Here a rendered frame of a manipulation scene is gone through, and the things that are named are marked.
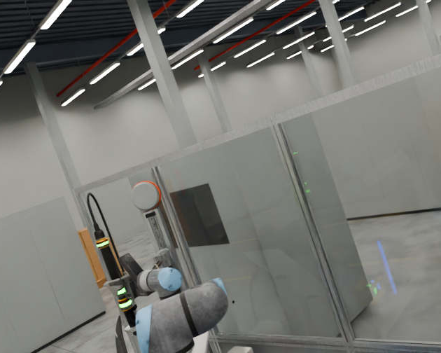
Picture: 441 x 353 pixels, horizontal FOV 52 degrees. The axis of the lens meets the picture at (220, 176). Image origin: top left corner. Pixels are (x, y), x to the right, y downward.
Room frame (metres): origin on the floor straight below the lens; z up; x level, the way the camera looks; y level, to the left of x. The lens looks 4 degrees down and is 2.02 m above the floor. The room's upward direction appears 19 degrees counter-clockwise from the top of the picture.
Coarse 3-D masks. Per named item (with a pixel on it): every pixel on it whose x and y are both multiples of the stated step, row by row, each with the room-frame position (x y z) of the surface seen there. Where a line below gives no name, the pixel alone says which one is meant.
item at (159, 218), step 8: (144, 216) 2.40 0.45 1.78; (160, 216) 2.41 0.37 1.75; (152, 224) 2.40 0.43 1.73; (160, 224) 2.39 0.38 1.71; (152, 232) 2.40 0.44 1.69; (160, 232) 2.39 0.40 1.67; (168, 232) 2.44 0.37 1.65; (168, 240) 2.39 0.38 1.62; (160, 248) 2.40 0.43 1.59; (168, 248) 2.39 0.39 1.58; (176, 256) 2.43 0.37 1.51; (176, 264) 2.39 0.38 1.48; (184, 280) 2.41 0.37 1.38; (184, 288) 2.39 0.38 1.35; (208, 344) 2.42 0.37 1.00; (208, 352) 2.39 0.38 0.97
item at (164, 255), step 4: (164, 248) 2.38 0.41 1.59; (160, 252) 2.35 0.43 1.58; (164, 252) 2.31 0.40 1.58; (168, 252) 2.33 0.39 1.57; (156, 256) 2.28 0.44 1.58; (160, 256) 2.28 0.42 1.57; (164, 256) 2.28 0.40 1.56; (168, 256) 2.30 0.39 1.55; (156, 260) 2.28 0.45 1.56; (160, 260) 2.28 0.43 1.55; (164, 260) 2.28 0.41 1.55; (168, 260) 2.28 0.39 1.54; (172, 260) 2.35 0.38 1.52; (164, 264) 2.28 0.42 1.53; (168, 264) 2.28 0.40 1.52; (160, 268) 2.28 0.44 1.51
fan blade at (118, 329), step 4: (120, 320) 1.98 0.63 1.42; (116, 324) 2.03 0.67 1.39; (120, 324) 1.97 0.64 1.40; (116, 328) 2.03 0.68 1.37; (120, 328) 1.96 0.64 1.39; (116, 332) 2.04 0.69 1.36; (120, 332) 1.96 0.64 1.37; (120, 336) 1.96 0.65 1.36; (116, 340) 2.05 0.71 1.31; (120, 340) 1.96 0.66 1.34; (124, 340) 1.91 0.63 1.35; (116, 344) 2.06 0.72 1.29; (120, 344) 1.97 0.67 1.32; (124, 344) 1.91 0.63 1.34; (116, 348) 2.07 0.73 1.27; (120, 348) 2.00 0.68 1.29; (124, 348) 1.92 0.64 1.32; (120, 352) 2.03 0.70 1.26; (124, 352) 1.93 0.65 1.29
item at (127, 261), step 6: (120, 258) 1.63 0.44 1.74; (126, 258) 1.63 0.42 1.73; (132, 258) 1.65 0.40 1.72; (126, 264) 1.62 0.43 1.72; (132, 264) 1.63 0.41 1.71; (138, 264) 1.64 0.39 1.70; (126, 270) 1.62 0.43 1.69; (132, 270) 1.61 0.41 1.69; (138, 270) 1.62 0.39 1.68; (132, 276) 1.61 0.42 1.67
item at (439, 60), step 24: (408, 72) 1.54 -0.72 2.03; (336, 96) 1.72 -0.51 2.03; (264, 120) 1.96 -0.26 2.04; (216, 144) 2.16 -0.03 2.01; (144, 168) 2.55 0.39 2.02; (288, 168) 1.94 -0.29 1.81; (168, 216) 2.52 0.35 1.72; (96, 240) 3.08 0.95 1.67; (312, 240) 1.94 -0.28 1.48; (120, 312) 3.09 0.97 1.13; (336, 312) 1.94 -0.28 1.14; (216, 336) 2.49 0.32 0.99; (240, 336) 2.37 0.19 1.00; (264, 336) 2.27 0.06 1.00
